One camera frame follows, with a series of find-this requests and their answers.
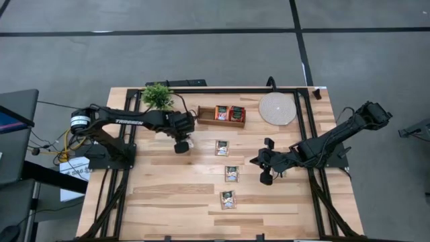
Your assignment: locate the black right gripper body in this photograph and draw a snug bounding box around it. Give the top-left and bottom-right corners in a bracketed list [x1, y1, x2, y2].
[259, 137, 294, 186]

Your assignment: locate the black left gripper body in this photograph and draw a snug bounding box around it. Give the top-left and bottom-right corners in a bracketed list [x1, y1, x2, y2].
[167, 110, 198, 155]

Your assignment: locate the orange peach tea bag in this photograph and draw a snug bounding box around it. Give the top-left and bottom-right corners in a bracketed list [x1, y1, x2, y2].
[214, 105, 230, 121]

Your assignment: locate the red strawberry tea bag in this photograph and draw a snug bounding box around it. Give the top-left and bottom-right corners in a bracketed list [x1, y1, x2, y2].
[229, 106, 246, 122]

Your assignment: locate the wooden compartment tea box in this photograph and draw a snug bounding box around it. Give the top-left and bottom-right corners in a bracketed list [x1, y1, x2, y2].
[196, 105, 247, 128]

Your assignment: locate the green plant in white pot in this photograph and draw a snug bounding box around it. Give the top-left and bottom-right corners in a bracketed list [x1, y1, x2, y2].
[140, 83, 175, 112]

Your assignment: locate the long black box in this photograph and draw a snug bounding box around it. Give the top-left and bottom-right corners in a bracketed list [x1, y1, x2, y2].
[145, 79, 208, 87]

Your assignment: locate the white paper sheet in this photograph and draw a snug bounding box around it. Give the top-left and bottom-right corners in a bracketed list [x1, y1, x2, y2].
[59, 156, 91, 202]

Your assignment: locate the black desk beam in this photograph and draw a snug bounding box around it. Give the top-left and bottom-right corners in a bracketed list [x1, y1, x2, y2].
[21, 160, 89, 195]

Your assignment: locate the dark grey desk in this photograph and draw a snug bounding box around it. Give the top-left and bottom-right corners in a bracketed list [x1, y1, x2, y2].
[0, 89, 40, 186]

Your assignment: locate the open laptop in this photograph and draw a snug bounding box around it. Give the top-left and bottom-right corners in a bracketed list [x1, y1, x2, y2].
[0, 105, 36, 135]

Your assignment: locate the black computer mouse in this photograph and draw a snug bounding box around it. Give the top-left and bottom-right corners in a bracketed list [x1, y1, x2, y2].
[0, 225, 20, 242]

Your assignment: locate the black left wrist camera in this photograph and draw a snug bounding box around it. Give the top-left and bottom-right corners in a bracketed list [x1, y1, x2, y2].
[181, 112, 198, 135]

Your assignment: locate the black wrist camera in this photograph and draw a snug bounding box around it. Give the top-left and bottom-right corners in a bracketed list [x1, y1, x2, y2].
[250, 155, 268, 168]
[181, 112, 198, 135]

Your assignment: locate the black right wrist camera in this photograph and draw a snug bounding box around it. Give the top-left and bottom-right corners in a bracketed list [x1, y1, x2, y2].
[250, 155, 268, 168]

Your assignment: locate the black aluminium rig frame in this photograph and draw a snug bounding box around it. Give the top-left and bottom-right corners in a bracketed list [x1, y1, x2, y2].
[79, 87, 362, 242]

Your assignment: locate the yellow cable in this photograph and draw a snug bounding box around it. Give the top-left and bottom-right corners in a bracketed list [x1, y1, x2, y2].
[62, 127, 87, 162]

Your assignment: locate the black cable bundle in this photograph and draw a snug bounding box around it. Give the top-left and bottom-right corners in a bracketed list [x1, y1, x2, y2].
[28, 119, 90, 165]

